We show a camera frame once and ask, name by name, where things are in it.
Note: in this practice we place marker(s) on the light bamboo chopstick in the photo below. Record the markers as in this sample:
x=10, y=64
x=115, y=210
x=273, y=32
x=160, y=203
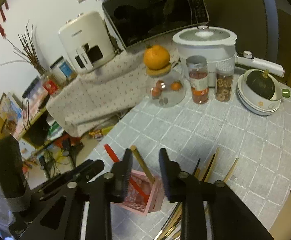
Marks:
x=230, y=172

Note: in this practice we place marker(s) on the lone bamboo chopstick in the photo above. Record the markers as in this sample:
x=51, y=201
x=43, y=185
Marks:
x=142, y=163

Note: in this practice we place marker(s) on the printed bamboo chopstick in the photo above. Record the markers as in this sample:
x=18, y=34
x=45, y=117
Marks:
x=172, y=222

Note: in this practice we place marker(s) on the white air fryer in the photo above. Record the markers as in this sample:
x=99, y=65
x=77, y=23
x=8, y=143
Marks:
x=86, y=42

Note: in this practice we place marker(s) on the red goji berry jar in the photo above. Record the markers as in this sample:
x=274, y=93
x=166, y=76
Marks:
x=198, y=77

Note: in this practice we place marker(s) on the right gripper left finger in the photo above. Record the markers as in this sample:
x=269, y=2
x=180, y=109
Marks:
x=62, y=216

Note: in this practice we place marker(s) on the blue label jar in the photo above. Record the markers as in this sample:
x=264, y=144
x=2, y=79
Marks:
x=62, y=71

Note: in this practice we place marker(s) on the round glass jar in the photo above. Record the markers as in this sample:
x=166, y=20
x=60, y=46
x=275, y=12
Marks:
x=165, y=87

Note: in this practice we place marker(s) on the red label jar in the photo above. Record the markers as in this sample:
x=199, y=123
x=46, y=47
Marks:
x=50, y=84

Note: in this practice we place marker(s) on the stacked white bowls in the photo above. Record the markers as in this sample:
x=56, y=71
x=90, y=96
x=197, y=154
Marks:
x=256, y=103

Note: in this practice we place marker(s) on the pink perforated utensil basket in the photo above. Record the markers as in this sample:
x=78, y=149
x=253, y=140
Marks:
x=148, y=200

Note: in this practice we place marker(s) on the black chopstick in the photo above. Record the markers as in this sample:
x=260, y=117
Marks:
x=208, y=168
x=196, y=167

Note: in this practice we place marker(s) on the dark green squash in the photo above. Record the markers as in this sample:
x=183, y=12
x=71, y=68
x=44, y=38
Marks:
x=261, y=83

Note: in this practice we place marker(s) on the orange tangerine on jar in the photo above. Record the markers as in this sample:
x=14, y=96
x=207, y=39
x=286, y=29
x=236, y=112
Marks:
x=156, y=57

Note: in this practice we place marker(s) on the white rice cooker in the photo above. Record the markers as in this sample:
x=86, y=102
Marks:
x=217, y=45

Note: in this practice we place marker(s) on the red plastic spoon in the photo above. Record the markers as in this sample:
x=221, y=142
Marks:
x=122, y=176

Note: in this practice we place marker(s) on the grey refrigerator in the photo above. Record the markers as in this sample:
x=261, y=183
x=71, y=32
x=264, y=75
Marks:
x=262, y=26

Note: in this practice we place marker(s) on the yellow printed box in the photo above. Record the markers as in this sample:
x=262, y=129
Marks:
x=98, y=134

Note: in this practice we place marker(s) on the dried branches in vase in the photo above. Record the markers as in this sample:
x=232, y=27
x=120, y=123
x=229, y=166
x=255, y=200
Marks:
x=27, y=53

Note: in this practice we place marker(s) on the dried slices jar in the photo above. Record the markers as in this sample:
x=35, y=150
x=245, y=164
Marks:
x=224, y=78

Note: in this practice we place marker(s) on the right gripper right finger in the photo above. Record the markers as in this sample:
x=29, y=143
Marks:
x=230, y=218

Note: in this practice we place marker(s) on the black microwave oven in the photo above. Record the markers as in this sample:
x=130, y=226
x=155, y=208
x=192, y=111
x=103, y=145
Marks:
x=135, y=21

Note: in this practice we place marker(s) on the grey checked tablecloth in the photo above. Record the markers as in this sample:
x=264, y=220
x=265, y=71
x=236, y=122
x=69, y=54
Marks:
x=258, y=148

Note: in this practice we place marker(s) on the floral cloth on cabinet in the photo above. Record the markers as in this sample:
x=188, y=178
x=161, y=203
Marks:
x=118, y=85

